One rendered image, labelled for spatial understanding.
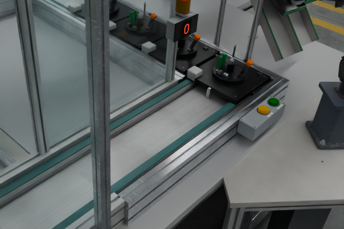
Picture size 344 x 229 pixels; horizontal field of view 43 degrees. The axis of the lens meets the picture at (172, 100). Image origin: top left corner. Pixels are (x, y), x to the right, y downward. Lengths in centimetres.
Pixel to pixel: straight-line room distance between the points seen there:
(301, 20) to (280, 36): 19
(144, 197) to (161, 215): 9
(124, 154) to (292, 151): 61
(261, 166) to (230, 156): 11
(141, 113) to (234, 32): 92
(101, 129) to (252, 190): 70
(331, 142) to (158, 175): 68
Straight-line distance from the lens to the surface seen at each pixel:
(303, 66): 214
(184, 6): 150
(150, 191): 130
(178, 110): 162
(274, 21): 193
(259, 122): 156
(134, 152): 144
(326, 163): 164
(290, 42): 195
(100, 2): 76
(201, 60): 182
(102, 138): 92
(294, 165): 159
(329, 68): 218
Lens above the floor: 192
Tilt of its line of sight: 37 degrees down
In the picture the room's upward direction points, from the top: 6 degrees clockwise
